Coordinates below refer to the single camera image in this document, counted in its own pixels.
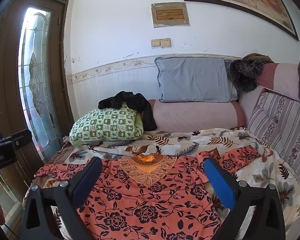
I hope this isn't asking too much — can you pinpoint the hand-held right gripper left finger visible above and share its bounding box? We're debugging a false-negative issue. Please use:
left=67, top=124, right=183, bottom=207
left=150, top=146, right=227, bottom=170
left=20, top=156, right=103, bottom=240

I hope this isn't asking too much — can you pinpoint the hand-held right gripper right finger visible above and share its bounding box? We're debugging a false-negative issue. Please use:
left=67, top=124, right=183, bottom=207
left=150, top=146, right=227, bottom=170
left=204, top=157, right=286, bottom=240

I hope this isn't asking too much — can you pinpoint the orange black floral pillow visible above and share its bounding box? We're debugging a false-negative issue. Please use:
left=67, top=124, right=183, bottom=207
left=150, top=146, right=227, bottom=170
left=33, top=146, right=262, bottom=240

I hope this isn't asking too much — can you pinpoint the brown patterned mat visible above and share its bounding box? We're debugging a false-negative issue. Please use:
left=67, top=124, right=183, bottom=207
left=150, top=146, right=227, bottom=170
left=50, top=144, right=78, bottom=166

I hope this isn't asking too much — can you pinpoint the green checkered pillow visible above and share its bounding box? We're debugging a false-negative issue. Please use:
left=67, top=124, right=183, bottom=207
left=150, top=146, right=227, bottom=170
left=69, top=102, right=144, bottom=146

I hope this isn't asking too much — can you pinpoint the leaf print fleece blanket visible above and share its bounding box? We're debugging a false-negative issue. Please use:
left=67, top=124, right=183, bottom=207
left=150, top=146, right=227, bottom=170
left=50, top=127, right=300, bottom=240

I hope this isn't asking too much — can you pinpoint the pink bolster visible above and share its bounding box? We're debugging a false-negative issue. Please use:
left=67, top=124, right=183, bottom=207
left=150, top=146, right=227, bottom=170
left=148, top=99, right=246, bottom=133

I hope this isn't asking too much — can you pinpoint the striped floral cushion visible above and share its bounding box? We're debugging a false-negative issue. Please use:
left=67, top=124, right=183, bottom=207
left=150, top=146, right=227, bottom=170
left=247, top=92, right=300, bottom=198

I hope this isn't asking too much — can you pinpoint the black cloth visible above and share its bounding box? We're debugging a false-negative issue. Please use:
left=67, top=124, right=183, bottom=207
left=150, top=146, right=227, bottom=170
left=98, top=91, right=157, bottom=131

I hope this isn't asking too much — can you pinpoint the blue-grey pillow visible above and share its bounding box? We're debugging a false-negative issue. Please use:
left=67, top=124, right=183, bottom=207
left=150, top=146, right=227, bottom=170
left=154, top=57, right=239, bottom=103

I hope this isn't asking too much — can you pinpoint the dark furry cushion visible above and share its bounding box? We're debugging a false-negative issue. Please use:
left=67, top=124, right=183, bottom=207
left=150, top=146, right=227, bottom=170
left=229, top=59, right=265, bottom=92

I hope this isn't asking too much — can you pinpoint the brown stained glass door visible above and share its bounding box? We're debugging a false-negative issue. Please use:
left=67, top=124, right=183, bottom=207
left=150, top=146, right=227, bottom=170
left=0, top=0, right=75, bottom=240

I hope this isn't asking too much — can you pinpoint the pink sofa backrest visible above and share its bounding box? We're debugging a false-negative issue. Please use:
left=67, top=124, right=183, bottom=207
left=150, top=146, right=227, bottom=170
left=237, top=62, right=300, bottom=127

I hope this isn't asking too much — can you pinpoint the brown cloth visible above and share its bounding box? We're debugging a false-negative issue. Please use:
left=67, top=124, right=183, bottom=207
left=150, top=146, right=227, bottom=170
left=242, top=53, right=275, bottom=64

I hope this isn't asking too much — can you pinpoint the framed wall plaque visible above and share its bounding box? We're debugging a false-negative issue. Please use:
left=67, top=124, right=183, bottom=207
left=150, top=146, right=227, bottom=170
left=151, top=2, right=190, bottom=28

